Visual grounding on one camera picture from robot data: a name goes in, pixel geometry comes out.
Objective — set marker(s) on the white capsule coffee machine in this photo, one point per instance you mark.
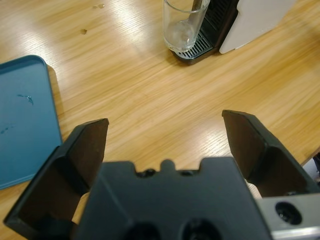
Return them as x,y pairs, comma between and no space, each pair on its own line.
255,25

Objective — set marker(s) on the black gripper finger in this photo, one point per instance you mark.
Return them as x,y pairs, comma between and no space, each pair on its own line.
250,145
82,155

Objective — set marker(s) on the teal serving tray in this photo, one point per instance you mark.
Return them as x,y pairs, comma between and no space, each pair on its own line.
25,112

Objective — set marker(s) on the clear drinking glass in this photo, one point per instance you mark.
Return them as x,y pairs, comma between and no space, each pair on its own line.
180,32

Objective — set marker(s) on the metal drip tray grate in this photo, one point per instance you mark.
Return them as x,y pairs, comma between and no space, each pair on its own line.
197,53

